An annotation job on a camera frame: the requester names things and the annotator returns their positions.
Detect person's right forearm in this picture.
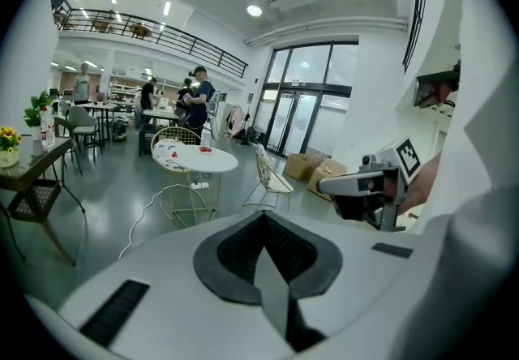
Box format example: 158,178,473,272
399,150,444,216

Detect pile of black bags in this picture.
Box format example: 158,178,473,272
234,126,260,147

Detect black backpack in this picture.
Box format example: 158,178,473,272
111,117,129,144

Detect green potted plant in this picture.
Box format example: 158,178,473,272
23,89,54,156

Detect clear water bottle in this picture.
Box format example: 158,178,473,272
39,105,57,152

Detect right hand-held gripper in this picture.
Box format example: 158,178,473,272
315,137,423,232

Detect round white table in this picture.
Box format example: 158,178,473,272
159,143,239,229

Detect glass entrance doors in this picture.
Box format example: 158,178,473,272
259,41,360,159

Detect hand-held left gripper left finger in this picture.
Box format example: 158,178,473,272
26,210,294,360

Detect clothes rack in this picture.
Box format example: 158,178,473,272
225,103,252,139

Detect cardboard box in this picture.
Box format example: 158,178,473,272
307,159,349,202
282,152,325,182

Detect gold wire chair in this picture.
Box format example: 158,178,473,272
150,126,203,175
242,143,295,212

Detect black wall grille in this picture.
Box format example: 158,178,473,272
402,0,430,75

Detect white power cable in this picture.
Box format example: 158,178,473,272
117,182,194,261

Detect person's white shirt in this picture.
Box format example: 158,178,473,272
388,0,519,360

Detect white ceiling pipes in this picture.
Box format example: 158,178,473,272
245,16,409,47

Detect grey chair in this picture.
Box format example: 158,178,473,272
66,105,105,155

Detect dark glass side table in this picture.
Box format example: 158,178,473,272
0,135,88,266

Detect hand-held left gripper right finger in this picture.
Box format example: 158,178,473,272
263,210,423,341

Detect black mezzanine railing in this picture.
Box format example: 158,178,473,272
50,0,249,79

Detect black monitor rig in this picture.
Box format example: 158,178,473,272
413,60,462,110

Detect black round-back chair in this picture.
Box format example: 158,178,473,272
53,115,84,177

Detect sunflower pot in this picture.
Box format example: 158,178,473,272
0,126,24,169

